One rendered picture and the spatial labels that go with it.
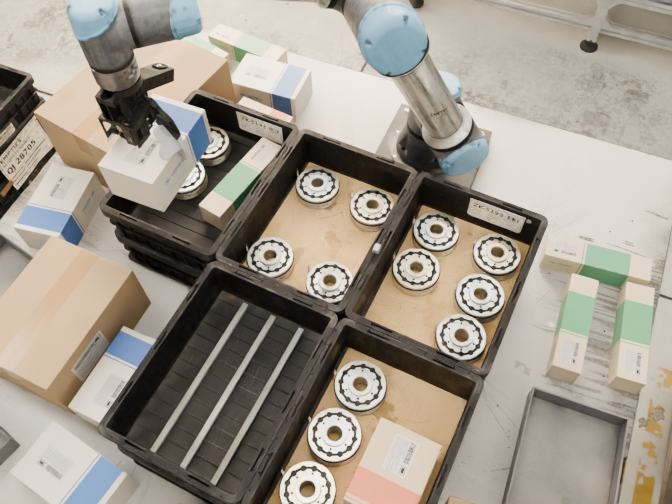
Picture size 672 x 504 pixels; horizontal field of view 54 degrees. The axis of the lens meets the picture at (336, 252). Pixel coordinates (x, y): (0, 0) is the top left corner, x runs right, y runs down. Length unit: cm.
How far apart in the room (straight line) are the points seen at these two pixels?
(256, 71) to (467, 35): 155
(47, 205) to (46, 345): 42
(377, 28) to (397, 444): 73
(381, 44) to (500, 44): 208
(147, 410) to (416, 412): 53
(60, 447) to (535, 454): 96
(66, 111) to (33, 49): 172
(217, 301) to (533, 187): 88
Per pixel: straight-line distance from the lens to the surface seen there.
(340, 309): 131
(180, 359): 142
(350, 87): 200
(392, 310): 142
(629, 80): 325
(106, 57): 114
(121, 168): 131
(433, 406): 135
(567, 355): 153
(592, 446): 153
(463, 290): 143
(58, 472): 146
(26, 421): 163
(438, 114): 142
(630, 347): 158
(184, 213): 160
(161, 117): 126
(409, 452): 124
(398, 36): 121
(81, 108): 180
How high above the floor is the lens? 210
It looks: 59 degrees down
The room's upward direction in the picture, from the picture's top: 2 degrees counter-clockwise
